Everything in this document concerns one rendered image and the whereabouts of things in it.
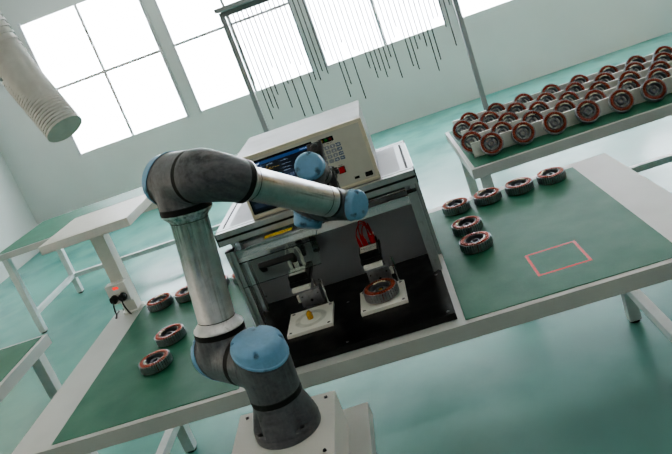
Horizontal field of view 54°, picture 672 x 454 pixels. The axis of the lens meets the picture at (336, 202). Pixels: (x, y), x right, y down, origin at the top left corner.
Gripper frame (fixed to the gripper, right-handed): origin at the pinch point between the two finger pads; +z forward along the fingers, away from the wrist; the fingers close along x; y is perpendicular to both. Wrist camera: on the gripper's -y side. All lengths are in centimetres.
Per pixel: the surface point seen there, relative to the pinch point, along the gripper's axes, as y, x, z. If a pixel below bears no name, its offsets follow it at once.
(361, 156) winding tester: -5.1, 11.2, 6.8
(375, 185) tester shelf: 4.8, 12.5, 8.4
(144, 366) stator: 37, -79, 15
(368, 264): 27.5, 2.6, 13.0
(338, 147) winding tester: -9.7, 5.2, 4.6
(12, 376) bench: 25, -153, 53
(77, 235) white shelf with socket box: -17, -101, 32
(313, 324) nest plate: 40.4, -19.1, 9.1
